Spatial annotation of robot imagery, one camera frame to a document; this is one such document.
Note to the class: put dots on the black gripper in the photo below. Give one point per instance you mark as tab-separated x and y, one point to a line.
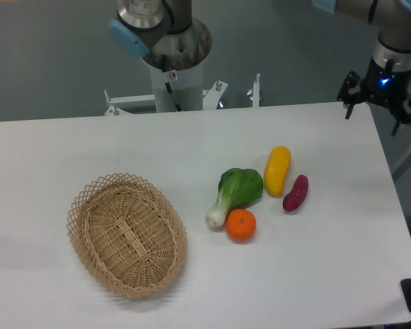
388	90

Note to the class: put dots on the yellow mango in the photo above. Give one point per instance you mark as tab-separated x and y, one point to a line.
276	170

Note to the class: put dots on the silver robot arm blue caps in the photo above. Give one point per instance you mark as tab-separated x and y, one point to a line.
173	45

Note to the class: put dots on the purple sweet potato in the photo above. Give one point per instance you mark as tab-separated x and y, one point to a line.
297	195

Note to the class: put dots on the green bok choy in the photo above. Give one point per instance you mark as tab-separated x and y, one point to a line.
237	188

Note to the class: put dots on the orange tangerine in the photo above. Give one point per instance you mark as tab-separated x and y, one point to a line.
240	225

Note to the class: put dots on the woven wicker oval basket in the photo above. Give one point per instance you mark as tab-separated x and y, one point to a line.
128	235

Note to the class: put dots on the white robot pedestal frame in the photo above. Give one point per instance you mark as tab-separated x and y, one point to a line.
173	91

